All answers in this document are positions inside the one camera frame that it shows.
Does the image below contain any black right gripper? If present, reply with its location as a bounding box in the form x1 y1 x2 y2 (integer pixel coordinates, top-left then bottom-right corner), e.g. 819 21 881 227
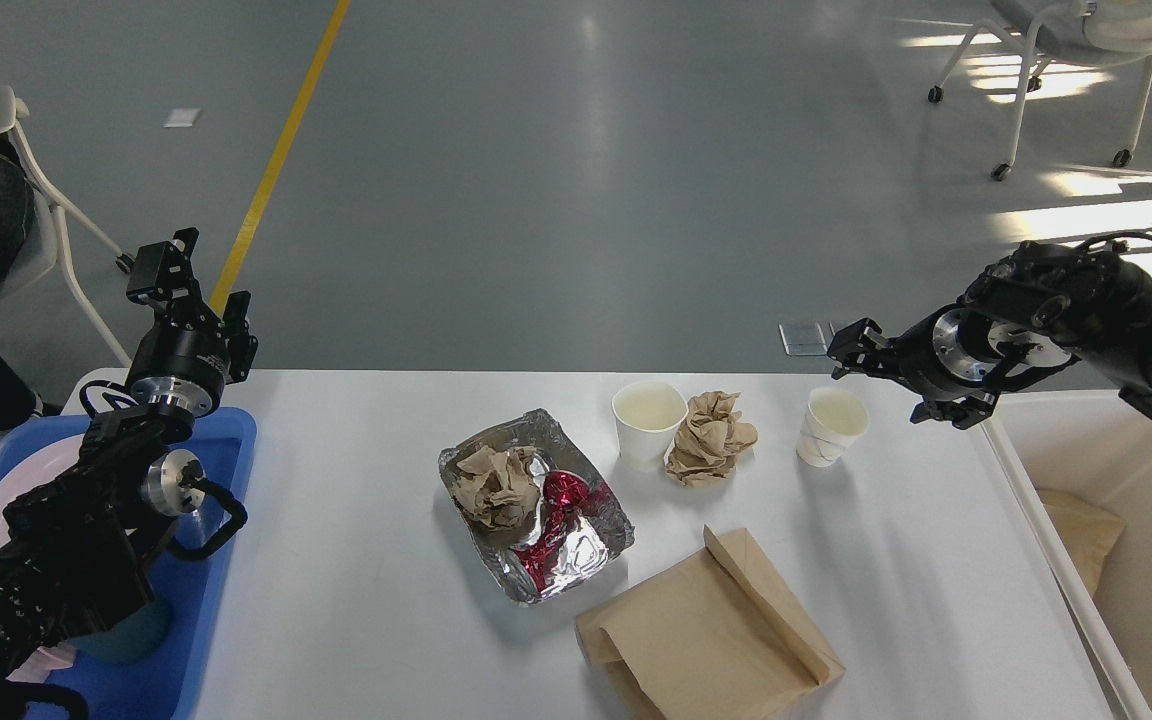
827 306 1000 430

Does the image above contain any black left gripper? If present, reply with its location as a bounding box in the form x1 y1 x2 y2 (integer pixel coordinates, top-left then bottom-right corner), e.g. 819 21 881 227
126 227 259 418

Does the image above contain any white paper cup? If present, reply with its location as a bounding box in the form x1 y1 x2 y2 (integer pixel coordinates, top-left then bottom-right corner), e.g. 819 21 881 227
796 387 870 468
611 381 689 471

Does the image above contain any pink plate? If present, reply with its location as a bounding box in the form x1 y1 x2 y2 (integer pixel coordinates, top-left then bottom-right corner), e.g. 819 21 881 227
0 435 82 548

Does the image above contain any brown paper bag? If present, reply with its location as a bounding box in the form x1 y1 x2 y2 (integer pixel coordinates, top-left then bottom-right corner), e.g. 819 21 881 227
575 528 846 719
1037 488 1126 597

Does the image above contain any brown paper bag front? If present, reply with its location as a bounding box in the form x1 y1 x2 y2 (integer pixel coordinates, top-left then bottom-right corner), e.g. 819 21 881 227
575 528 846 719

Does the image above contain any dark green mug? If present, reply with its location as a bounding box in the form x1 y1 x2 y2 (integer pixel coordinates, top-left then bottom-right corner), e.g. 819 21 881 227
67 597 173 665

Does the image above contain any aluminium foil tray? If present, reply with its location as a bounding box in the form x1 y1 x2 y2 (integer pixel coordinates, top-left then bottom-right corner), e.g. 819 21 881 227
438 409 635 605

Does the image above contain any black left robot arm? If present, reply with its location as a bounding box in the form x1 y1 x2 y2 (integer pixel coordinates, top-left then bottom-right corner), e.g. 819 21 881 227
0 227 259 719

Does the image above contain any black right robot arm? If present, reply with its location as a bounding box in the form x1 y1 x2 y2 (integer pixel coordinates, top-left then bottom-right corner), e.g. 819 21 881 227
826 232 1152 429

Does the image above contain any clear floor plate right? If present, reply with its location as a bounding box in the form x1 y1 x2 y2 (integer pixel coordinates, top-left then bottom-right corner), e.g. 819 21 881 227
827 318 886 361

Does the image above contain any clear floor plate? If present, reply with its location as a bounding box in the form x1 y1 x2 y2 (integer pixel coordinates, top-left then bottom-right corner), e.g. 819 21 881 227
780 323 833 357
827 318 886 361

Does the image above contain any clear floor plate left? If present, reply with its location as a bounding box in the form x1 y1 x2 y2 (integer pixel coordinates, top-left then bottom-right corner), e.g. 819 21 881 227
780 323 833 357

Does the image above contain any crumpled brown paper ball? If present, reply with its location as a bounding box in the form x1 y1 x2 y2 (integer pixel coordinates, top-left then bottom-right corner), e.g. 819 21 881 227
666 389 759 488

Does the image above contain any white plastic bin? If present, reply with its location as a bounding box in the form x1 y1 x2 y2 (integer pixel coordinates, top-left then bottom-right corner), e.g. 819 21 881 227
983 389 1152 719

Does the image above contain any crumpled brown paper in tray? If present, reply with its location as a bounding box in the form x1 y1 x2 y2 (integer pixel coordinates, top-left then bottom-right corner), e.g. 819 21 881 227
452 445 540 530

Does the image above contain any pink mug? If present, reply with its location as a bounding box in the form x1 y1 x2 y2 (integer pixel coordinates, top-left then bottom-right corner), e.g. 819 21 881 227
6 643 78 683

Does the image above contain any white chair right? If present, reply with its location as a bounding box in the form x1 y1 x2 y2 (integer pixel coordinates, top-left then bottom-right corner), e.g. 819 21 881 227
927 1 1152 182

